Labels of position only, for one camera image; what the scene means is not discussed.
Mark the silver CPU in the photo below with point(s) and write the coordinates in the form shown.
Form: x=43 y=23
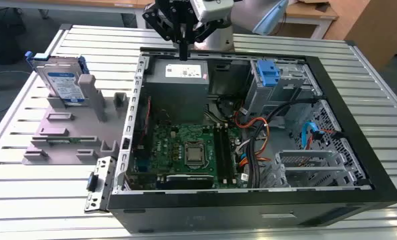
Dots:
x=195 y=154

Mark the blue VGA port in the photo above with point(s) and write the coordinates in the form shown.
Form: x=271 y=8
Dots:
x=92 y=182

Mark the hard disk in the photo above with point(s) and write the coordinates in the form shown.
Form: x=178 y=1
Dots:
x=63 y=85

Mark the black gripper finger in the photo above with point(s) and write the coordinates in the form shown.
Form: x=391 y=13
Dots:
x=158 y=22
x=202 y=33

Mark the black graphics card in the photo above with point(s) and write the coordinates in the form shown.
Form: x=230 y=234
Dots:
x=188 y=181

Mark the black RAM slot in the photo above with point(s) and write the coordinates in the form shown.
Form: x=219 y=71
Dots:
x=227 y=150
x=220 y=150

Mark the wooden desk with white legs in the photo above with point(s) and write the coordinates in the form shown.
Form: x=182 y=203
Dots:
x=84 y=3
x=308 y=15

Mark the metal disk bay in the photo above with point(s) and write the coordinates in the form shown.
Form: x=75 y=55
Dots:
x=319 y=169

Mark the metal optical drive cage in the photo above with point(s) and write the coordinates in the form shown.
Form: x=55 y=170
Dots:
x=271 y=97

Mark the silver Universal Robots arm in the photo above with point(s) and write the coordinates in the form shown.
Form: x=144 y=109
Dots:
x=218 y=40

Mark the black CPU socket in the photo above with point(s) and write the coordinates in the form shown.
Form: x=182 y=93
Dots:
x=195 y=143

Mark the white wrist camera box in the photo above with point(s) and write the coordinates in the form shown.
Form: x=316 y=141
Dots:
x=211 y=10

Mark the black bin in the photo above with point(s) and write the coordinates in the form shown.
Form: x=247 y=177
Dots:
x=4 y=47

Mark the black open PC case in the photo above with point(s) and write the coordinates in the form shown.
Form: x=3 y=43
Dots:
x=218 y=212

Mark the wooden cabinet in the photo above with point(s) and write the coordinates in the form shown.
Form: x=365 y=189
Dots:
x=379 y=30

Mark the green RAM stick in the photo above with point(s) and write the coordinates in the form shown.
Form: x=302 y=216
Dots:
x=64 y=140

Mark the green motherboard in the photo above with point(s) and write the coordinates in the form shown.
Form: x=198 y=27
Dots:
x=164 y=150

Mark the blue plastic drive latch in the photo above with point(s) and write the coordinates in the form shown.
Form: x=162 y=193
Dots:
x=268 y=72

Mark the grey parts rack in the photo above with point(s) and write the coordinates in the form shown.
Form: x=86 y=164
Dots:
x=75 y=122

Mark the grey power supply unit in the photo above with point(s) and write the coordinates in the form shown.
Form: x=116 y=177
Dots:
x=178 y=100

